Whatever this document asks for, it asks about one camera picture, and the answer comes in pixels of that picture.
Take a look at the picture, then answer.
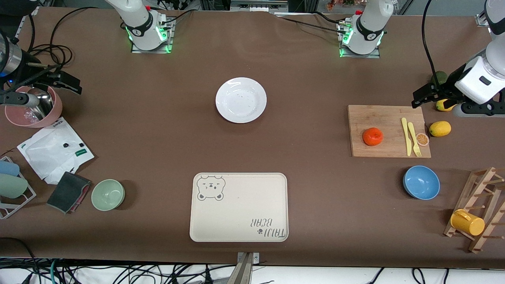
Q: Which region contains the orange mandarin fruit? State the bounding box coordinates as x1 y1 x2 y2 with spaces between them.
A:
363 127 384 147

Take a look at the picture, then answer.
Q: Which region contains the white round plate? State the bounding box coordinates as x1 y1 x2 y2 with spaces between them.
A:
215 77 267 124

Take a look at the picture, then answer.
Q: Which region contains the metal scoop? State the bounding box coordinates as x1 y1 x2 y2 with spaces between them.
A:
24 88 54 120

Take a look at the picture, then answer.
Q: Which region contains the yellow plastic fork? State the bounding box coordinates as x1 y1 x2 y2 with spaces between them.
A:
407 122 422 158

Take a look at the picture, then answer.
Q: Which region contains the yellow plastic knife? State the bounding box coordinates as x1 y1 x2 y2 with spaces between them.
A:
401 117 412 157

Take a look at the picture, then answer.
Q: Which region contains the wooden cutting board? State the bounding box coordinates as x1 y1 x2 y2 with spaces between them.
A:
348 105 432 159

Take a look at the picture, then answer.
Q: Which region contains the pink bowl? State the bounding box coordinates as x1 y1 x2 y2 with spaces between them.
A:
4 85 63 128

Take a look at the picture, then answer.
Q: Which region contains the white plastic bag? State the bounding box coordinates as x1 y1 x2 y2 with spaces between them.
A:
17 117 95 185

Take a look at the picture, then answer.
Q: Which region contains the blue bowl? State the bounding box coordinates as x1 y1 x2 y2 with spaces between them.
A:
403 165 441 200

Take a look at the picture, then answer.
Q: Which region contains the light blue cup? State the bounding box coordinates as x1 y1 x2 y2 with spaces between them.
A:
0 161 20 177

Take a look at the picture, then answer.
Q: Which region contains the wooden mug rack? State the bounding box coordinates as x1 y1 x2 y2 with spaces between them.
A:
443 167 505 254

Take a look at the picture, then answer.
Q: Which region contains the dark grey folded cloth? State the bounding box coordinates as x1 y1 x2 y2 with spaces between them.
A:
47 171 92 214

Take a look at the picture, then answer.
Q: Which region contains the pale green cup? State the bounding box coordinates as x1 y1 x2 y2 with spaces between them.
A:
0 174 29 199

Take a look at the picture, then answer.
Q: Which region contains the pale green bowl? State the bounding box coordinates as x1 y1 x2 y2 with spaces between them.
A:
91 179 125 211

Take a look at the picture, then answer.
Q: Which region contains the yellow mug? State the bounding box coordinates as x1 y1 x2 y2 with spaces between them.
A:
450 209 485 236

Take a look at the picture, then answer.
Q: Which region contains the cream bear print tray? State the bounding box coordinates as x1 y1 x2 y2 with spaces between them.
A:
189 172 289 243

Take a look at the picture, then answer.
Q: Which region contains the coiled black cable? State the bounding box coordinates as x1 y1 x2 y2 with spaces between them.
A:
27 6 99 68

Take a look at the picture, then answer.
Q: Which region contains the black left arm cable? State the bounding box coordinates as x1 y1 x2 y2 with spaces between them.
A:
421 0 443 85

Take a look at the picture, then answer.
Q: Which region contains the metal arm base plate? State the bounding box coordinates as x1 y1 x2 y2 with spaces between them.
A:
339 20 382 59
130 18 174 54

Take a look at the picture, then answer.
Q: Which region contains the white wire cup rack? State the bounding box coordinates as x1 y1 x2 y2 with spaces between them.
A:
0 156 37 220

